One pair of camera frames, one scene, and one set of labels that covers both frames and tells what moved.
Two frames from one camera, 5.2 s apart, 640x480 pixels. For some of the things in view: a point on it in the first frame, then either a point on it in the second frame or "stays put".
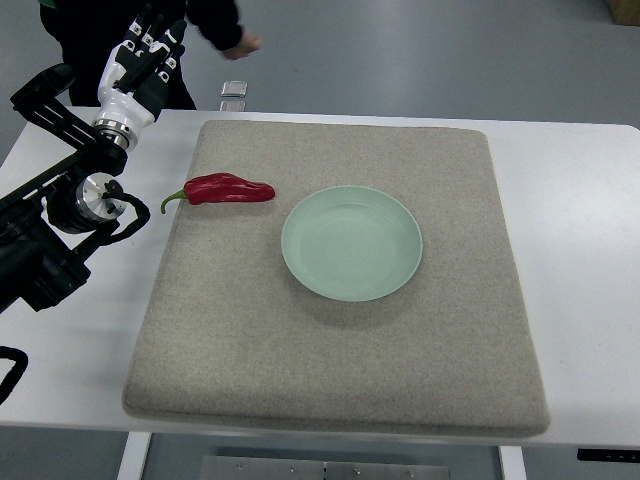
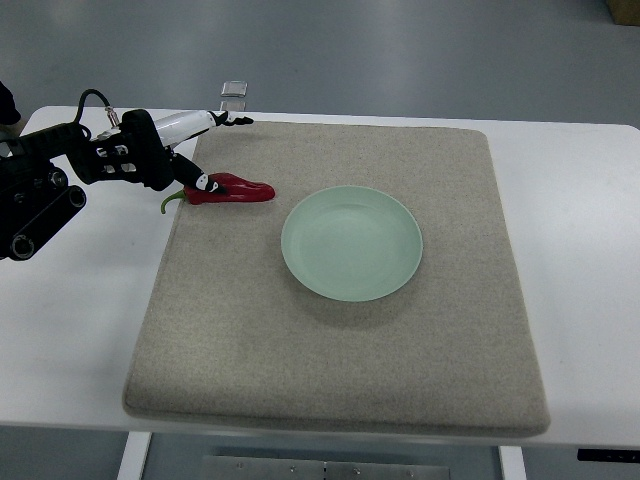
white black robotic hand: (135, 75) to (140, 149)
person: (86, 29) to (9, 113)
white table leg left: (134, 455) stays put
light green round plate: (352, 243) stays put
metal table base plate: (218, 467) stays put
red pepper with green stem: (221, 188) stays put
